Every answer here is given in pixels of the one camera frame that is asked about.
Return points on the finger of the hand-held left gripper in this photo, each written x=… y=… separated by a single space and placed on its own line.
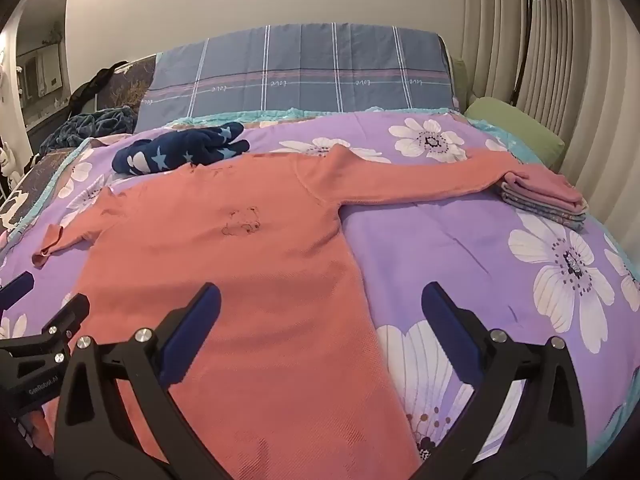
x=17 y=290
x=65 y=317

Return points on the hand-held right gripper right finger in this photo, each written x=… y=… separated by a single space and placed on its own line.
x=450 y=330

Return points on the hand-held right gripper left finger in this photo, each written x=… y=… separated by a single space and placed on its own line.
x=192 y=330

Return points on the salmon long-sleeve shirt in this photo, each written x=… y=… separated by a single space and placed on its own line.
x=225 y=285

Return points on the purple floral blanket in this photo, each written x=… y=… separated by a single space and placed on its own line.
x=450 y=240

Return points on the dark printed bed sheet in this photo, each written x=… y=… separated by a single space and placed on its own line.
x=30 y=185

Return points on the white cat figurine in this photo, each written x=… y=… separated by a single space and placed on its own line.
x=10 y=160

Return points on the blue patterned folded garment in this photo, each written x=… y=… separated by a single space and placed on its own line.
x=565 y=222

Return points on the pink folded garment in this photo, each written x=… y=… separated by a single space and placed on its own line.
x=545 y=185

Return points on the navy star-print garment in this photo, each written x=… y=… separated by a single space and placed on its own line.
x=170 y=152

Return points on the teal fleece blanket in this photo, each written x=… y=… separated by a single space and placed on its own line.
x=90 y=125

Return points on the large green pillow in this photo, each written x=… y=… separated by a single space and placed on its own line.
x=515 y=125

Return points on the black garment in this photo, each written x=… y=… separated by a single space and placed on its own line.
x=95 y=85

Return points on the dark floral pillow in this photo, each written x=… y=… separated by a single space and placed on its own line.
x=135 y=85

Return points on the small green pillow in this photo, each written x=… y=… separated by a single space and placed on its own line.
x=459 y=80

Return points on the beige curtain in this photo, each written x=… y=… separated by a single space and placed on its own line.
x=575 y=85

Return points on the blue plaid pillow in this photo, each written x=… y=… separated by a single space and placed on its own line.
x=300 y=70

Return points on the arched wall mirror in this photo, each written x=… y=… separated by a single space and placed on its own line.
x=40 y=35

